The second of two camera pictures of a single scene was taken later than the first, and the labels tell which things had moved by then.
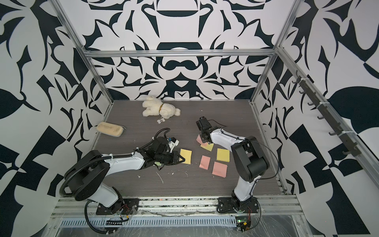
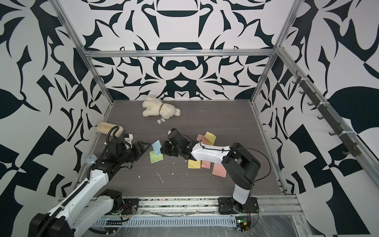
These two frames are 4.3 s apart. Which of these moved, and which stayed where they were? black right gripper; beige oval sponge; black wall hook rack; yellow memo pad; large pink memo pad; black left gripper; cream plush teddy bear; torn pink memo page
Moved: black right gripper; black left gripper; yellow memo pad
Stayed: cream plush teddy bear; torn pink memo page; black wall hook rack; large pink memo pad; beige oval sponge
